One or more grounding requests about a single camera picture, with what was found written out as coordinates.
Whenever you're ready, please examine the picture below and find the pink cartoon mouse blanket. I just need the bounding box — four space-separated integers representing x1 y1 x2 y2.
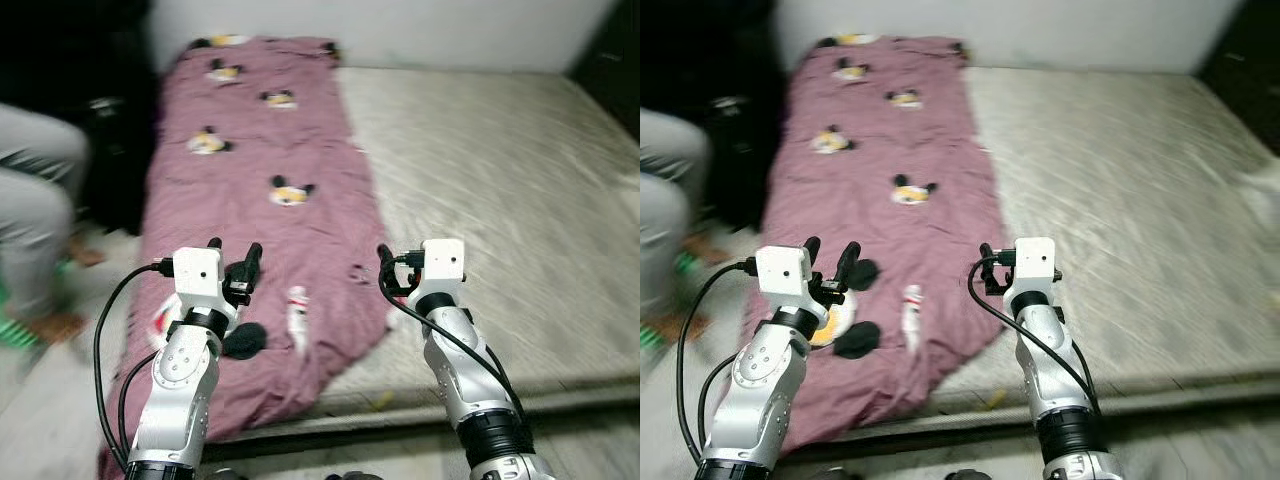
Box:
97 36 393 480
735 35 1009 480

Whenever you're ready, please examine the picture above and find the white quilted mattress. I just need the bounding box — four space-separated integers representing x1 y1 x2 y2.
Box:
790 65 1280 451
205 65 641 436

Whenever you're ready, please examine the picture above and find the person leg in grey trousers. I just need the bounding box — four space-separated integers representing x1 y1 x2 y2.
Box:
0 102 109 346
640 108 736 336

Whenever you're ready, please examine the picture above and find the dark cupboard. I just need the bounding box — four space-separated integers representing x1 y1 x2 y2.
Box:
640 0 796 236
0 0 169 239

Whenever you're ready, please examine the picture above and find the dark tufted headboard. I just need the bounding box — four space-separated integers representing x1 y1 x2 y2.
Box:
1195 0 1280 101
568 0 641 113

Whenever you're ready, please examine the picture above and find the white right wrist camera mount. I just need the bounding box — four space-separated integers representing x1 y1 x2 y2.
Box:
419 237 467 298
1013 236 1060 295

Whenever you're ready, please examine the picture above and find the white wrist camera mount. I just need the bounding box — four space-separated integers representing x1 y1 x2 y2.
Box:
419 237 467 298
754 244 823 331
171 246 239 333
1013 236 1060 295

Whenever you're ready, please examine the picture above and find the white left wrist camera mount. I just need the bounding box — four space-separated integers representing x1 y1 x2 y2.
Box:
171 246 239 333
754 244 823 331

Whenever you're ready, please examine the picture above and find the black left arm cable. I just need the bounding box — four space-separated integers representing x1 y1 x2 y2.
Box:
676 256 759 469
92 258 177 471

